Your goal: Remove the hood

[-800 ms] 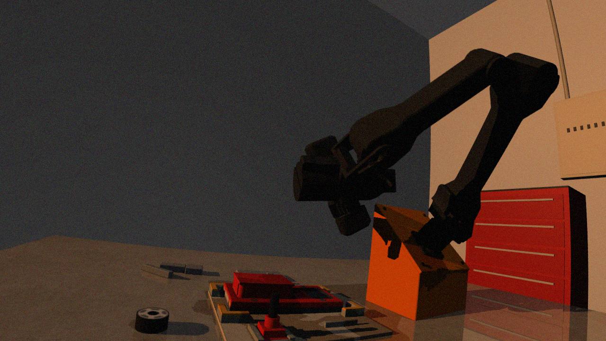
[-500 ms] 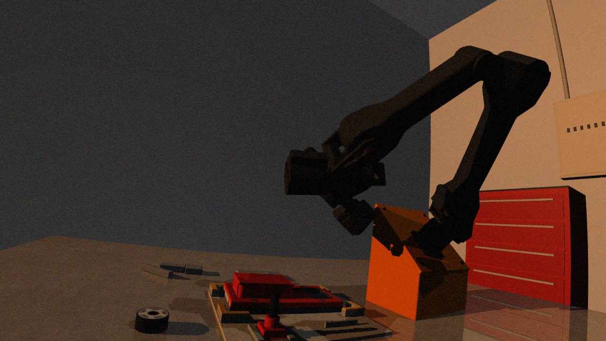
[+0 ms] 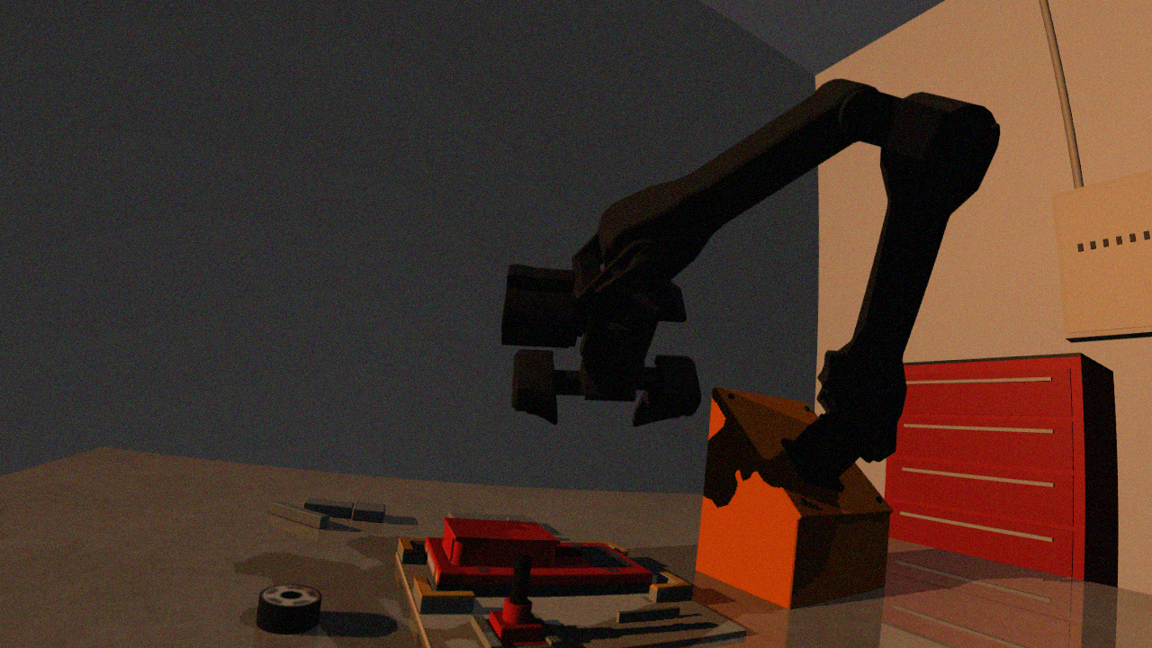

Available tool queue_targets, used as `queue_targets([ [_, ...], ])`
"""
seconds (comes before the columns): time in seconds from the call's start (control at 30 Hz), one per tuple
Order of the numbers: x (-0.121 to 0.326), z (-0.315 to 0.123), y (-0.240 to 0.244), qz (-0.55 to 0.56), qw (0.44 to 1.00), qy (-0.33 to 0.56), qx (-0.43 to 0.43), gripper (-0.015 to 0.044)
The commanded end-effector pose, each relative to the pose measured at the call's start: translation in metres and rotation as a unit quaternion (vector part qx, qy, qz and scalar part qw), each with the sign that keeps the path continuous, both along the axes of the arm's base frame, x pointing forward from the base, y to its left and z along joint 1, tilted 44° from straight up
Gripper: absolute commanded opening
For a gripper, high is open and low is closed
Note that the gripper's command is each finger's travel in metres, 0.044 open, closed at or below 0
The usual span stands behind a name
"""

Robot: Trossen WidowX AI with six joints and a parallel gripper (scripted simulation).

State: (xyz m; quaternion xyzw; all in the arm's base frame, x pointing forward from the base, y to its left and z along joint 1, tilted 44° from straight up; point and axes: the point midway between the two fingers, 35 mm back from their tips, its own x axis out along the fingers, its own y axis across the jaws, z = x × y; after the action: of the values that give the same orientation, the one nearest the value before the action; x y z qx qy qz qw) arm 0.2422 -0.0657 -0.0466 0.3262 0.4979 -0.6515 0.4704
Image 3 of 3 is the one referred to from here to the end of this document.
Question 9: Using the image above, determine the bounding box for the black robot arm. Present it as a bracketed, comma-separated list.
[501, 78, 1000, 491]

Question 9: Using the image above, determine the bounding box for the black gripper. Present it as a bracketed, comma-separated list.
[511, 337, 702, 427]

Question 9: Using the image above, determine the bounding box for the black toy car tyre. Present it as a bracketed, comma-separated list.
[256, 583, 323, 635]

